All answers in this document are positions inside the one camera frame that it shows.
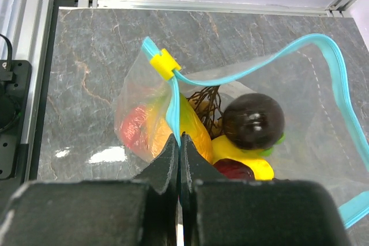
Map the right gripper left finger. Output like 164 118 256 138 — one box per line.
1 136 179 245

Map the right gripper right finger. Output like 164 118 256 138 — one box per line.
179 134 350 245

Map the dark red plum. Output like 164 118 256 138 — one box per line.
213 158 255 181

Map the yellow lemon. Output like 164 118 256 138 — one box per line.
212 135 274 181

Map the orange green mango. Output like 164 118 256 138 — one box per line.
145 94 213 163

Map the orange peach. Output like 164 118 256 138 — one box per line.
119 105 148 153

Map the dark mangosteen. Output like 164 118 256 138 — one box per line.
221 93 285 158

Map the brown longan bunch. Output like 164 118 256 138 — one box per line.
187 86 223 139

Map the clear zip top bag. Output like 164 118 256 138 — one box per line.
114 34 368 228

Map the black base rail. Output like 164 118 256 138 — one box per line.
0 34 33 180

